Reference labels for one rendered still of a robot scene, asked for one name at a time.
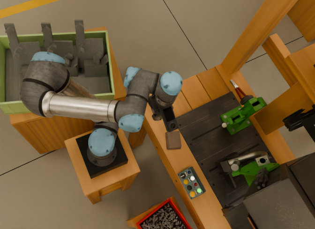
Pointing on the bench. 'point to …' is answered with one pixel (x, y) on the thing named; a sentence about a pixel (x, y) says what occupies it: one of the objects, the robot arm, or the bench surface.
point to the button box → (192, 182)
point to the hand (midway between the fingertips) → (159, 119)
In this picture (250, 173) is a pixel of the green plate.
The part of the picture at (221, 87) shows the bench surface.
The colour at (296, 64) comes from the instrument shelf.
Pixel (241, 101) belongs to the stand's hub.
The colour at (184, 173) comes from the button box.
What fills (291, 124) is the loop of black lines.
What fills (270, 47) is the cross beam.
